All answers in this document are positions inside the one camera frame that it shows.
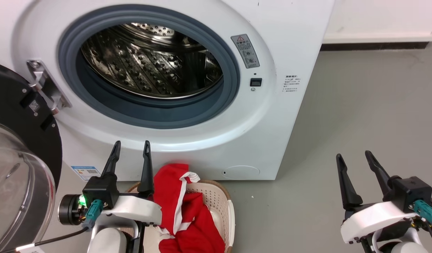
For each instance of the blue energy label sticker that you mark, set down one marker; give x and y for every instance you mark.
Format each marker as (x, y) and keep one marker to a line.
(86, 173)

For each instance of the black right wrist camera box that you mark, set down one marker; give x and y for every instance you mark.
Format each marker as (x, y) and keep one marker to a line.
(409, 193)

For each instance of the round filter cover panel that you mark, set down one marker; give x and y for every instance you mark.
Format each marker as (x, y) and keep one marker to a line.
(241, 172)

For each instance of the teal left camera connector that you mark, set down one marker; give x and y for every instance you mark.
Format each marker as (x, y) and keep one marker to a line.
(93, 212)

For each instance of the teal camera connector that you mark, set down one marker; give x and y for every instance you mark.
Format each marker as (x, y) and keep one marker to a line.
(93, 212)
(427, 212)

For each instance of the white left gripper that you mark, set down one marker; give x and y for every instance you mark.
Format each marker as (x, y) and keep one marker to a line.
(138, 208)

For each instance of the silver metal door hinge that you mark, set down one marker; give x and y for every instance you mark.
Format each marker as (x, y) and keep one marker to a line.
(47, 86)

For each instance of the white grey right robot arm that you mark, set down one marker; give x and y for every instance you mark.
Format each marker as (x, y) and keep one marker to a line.
(399, 242)

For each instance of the black round glass washer door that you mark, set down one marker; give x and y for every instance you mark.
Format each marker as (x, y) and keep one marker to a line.
(22, 140)

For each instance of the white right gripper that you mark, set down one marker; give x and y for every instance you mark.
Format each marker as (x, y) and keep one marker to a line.
(374, 218)

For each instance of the white wall baseboard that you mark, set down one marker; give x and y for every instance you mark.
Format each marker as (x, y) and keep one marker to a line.
(378, 38)

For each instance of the grey rubber door gasket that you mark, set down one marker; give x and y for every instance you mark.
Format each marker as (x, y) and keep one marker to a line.
(230, 82)

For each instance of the small printed text label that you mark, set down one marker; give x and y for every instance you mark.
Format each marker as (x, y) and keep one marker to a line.
(291, 83)

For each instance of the grey warning label sticker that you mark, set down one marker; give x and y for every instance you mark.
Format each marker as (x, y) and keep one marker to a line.
(245, 51)

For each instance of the cream perforated laundry basket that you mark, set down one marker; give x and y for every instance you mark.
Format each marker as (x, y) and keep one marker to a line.
(219, 203)

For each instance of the stainless steel washer drum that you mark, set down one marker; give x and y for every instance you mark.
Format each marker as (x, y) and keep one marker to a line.
(149, 66)

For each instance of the teal right camera connector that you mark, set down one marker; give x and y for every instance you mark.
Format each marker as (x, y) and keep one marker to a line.
(427, 212)

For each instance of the red garment with white stripes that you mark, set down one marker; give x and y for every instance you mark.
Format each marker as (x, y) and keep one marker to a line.
(188, 218)

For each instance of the white front-load washing machine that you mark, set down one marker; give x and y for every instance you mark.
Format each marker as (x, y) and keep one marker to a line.
(272, 133)

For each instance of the black door latch socket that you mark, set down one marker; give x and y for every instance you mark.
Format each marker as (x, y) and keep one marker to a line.
(256, 82)

